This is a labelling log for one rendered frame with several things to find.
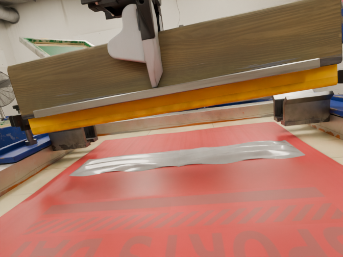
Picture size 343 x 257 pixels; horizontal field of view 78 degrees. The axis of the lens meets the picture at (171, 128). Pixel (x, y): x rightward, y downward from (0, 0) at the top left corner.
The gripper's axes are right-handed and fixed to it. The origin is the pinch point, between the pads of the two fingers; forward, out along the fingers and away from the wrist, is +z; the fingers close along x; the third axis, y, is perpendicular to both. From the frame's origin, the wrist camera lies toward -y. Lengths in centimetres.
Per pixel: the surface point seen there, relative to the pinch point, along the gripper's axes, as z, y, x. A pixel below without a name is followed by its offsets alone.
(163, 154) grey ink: 12.8, 2.5, -5.2
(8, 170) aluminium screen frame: 10.7, 25.1, 1.2
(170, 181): 13.5, 0.3, 3.1
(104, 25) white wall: -120, 164, -424
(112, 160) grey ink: 13.1, 11.7, -5.5
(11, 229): 13.6, 16.5, 10.9
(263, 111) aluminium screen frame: 11.9, -20.4, -26.8
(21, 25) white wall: -148, 344, -424
